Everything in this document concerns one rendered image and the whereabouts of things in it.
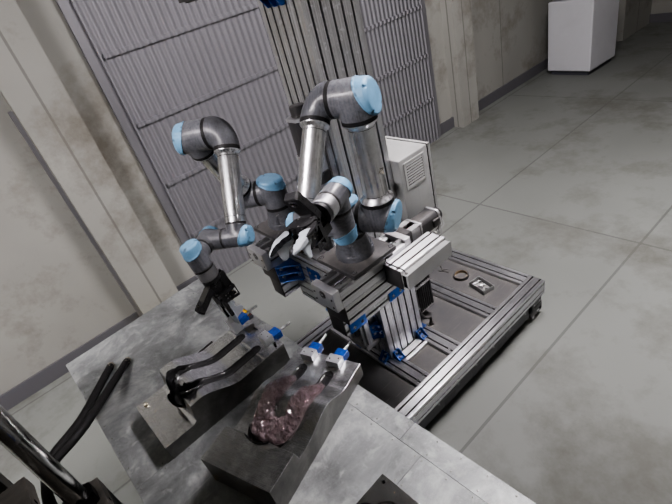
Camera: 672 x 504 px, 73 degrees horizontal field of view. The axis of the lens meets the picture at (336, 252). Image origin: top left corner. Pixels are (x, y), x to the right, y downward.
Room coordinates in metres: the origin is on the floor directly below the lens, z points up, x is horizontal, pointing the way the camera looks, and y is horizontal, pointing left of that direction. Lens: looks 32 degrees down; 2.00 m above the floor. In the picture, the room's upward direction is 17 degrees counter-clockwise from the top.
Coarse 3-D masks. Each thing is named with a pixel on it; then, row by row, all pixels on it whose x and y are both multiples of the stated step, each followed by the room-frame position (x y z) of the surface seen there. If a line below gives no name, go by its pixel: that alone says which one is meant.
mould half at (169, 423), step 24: (192, 360) 1.29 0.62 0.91; (264, 360) 1.20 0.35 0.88; (288, 360) 1.25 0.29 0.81; (216, 384) 1.13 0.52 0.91; (240, 384) 1.14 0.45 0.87; (144, 408) 1.17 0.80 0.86; (168, 408) 1.14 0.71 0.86; (192, 408) 1.05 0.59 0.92; (216, 408) 1.08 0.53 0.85; (168, 432) 1.03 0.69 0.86; (192, 432) 1.02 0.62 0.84
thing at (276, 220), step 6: (270, 210) 1.85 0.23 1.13; (276, 210) 1.84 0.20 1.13; (282, 210) 1.84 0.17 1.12; (288, 210) 1.85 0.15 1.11; (270, 216) 1.85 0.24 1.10; (276, 216) 1.84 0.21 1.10; (282, 216) 1.83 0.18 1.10; (270, 222) 1.85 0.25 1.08; (276, 222) 1.83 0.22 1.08; (282, 222) 1.83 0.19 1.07; (270, 228) 1.86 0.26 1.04; (276, 228) 1.83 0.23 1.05; (282, 228) 1.82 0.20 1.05
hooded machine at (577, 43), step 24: (552, 0) 5.80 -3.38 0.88; (576, 0) 5.51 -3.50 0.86; (600, 0) 5.41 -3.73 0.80; (552, 24) 5.76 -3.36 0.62; (576, 24) 5.50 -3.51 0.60; (600, 24) 5.43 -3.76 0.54; (552, 48) 5.76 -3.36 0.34; (576, 48) 5.49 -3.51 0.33; (600, 48) 5.45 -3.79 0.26; (552, 72) 5.79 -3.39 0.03; (576, 72) 5.51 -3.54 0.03
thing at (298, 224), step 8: (320, 208) 1.08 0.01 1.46; (328, 208) 1.07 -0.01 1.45; (304, 216) 1.04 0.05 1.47; (312, 216) 1.03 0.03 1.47; (328, 216) 1.07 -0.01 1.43; (296, 224) 1.02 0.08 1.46; (304, 224) 1.00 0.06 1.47; (320, 224) 1.02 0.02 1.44; (328, 224) 1.07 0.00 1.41; (296, 232) 1.00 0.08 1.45; (320, 232) 1.01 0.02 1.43; (328, 232) 1.06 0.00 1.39; (312, 240) 0.99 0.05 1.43; (320, 240) 1.00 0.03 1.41; (328, 240) 1.02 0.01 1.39; (312, 248) 1.00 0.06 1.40; (320, 248) 0.98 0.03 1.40
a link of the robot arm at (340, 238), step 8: (336, 216) 1.14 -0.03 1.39; (344, 216) 1.14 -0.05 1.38; (352, 216) 1.16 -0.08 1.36; (336, 224) 1.14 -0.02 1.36; (344, 224) 1.14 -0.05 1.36; (352, 224) 1.15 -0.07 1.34; (336, 232) 1.15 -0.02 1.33; (344, 232) 1.14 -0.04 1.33; (352, 232) 1.15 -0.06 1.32; (336, 240) 1.15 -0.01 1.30; (344, 240) 1.14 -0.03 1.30; (352, 240) 1.14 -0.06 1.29
